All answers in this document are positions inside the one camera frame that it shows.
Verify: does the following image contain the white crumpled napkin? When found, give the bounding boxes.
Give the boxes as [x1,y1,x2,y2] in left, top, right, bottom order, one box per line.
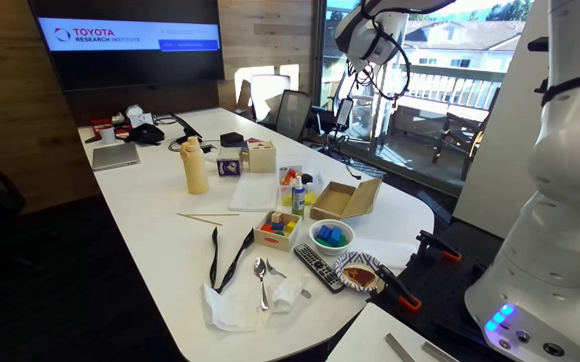
[201,277,313,334]

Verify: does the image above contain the black office chair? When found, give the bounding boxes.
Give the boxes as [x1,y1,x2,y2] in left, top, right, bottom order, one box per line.
[264,91,313,142]

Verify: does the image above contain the small box of coloured blocks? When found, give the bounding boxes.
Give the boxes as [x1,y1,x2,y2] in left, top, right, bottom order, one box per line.
[255,211,303,252]

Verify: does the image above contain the small purple white box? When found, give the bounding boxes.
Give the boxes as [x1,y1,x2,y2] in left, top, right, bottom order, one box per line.
[215,150,243,177]

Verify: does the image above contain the white glue bottle blue label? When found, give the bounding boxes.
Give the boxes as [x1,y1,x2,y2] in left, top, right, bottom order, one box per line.
[292,179,306,218]

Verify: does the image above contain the white bowl with blue blocks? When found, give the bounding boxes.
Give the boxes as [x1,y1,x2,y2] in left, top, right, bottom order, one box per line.
[308,220,355,257]

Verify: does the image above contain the blue patterned plate with food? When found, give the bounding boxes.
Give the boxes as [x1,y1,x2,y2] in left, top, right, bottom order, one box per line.
[335,252,386,293]

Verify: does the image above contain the wall mounted tv screen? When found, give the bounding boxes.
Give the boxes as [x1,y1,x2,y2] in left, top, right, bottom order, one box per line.
[28,0,223,93]

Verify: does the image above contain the white board with metal bars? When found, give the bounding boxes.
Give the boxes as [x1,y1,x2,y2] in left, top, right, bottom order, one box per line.
[327,305,459,362]

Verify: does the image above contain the cream plastic bottle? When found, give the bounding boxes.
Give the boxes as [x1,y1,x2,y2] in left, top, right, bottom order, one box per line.
[179,137,209,195]

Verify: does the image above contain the black remote control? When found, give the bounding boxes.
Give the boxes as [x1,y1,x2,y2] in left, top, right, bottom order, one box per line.
[294,245,345,295]

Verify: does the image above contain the wooden chopsticks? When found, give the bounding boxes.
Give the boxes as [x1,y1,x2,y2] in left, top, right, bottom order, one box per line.
[178,211,240,228]

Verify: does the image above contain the black clamp with orange handles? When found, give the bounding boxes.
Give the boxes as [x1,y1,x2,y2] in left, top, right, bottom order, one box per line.
[378,230,464,314]

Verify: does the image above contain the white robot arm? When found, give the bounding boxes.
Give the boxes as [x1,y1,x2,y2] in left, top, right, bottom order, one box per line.
[464,0,580,362]

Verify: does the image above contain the metal spoon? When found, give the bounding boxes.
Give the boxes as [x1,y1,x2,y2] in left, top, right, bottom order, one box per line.
[255,257,270,312]

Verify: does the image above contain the open cardboard box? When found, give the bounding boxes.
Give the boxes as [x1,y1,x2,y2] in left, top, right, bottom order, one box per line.
[311,179,382,220]

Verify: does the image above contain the grey laptop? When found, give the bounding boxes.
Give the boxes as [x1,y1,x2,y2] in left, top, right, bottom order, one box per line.
[93,144,139,172]

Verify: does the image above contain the clear plastic bin with toys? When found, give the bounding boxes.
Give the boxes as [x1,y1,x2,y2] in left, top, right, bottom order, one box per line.
[277,163,327,211]

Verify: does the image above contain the black tongs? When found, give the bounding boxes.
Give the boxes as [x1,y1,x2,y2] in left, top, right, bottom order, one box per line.
[207,226,256,296]

